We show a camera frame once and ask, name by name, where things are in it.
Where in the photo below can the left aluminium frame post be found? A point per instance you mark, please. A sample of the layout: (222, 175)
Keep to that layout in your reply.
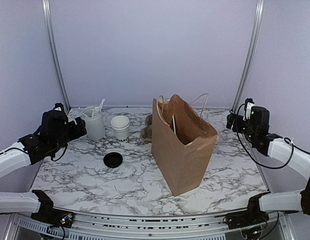
(54, 53)

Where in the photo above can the right aluminium frame post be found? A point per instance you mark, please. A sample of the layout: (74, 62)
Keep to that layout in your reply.
(250, 53)

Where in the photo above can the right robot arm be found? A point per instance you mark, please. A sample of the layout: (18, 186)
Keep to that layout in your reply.
(254, 125)

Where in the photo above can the brown cardboard box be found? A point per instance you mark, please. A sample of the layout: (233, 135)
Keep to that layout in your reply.
(182, 157)

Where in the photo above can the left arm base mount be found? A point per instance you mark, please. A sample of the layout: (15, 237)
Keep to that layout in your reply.
(50, 215)

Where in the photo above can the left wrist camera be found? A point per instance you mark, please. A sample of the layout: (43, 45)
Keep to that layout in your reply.
(59, 107)

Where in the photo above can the aluminium frame post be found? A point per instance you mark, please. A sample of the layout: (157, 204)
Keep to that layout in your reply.
(54, 53)
(250, 53)

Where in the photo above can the white ribbed utensil container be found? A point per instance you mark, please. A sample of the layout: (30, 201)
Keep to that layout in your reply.
(94, 123)

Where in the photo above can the remaining pulp carrier stack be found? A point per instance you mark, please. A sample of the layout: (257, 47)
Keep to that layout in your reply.
(146, 133)

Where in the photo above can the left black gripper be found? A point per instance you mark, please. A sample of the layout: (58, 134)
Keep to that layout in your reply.
(75, 134)

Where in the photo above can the white plastic utensil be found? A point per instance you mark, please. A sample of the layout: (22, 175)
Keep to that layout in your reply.
(99, 107)

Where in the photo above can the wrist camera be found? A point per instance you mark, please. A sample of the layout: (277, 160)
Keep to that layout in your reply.
(59, 107)
(249, 103)

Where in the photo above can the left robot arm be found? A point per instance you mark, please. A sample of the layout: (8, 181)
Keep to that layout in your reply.
(53, 134)

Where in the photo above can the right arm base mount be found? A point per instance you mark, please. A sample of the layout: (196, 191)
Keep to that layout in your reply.
(251, 216)

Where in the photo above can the white straw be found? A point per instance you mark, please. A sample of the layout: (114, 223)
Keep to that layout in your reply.
(173, 122)

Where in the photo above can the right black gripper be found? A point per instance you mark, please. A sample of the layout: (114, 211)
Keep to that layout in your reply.
(230, 121)

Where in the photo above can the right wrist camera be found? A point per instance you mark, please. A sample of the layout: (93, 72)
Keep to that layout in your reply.
(249, 103)

